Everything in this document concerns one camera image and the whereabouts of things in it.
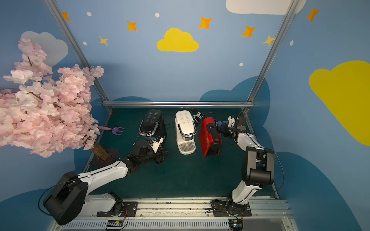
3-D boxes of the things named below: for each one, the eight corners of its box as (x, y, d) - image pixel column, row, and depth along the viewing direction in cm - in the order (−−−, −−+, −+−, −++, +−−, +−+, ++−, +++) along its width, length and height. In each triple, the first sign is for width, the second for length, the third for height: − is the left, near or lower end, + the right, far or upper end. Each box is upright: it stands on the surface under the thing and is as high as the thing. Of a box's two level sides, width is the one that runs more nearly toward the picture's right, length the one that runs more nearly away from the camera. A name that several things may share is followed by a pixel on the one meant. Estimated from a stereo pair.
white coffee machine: (176, 154, 98) (174, 134, 79) (177, 131, 110) (175, 109, 91) (194, 154, 98) (197, 134, 79) (193, 131, 110) (195, 109, 91)
